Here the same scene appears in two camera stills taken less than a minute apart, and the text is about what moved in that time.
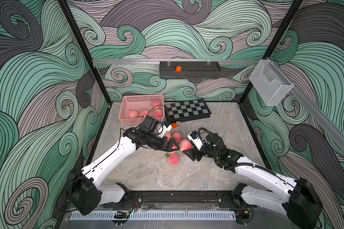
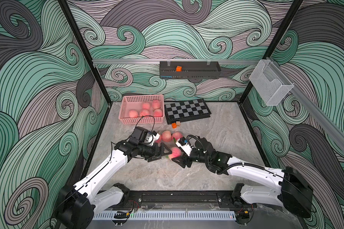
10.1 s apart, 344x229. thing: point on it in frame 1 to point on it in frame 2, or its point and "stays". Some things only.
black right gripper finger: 190,153 to 180,161
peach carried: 133,113 stays
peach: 155,102 stays
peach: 174,147 to 146,105
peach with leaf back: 158,112 stays
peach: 144,112 stays
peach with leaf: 178,136 stays
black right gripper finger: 198,155 to 188,163
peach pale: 168,135 stays
